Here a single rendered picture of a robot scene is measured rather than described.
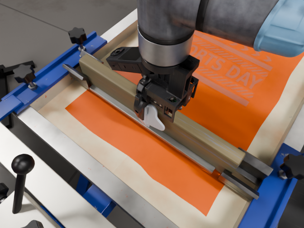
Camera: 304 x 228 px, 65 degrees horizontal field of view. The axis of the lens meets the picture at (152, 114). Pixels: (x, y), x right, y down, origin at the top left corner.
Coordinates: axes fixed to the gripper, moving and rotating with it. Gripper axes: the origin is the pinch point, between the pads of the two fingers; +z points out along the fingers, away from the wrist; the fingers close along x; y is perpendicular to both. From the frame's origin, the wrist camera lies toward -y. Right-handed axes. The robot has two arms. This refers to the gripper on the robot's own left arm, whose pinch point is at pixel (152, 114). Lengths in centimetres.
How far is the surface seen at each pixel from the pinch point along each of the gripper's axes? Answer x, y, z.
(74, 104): -7.3, -19.2, 5.5
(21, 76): -12.3, -26.4, -4.9
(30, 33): 49, -178, 102
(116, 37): 15.4, -25.0, 2.5
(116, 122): -4.6, -7.2, 5.4
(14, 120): -14, -111, 102
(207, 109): 12.3, 8.2, 5.2
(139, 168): -10.1, 4.5, 5.3
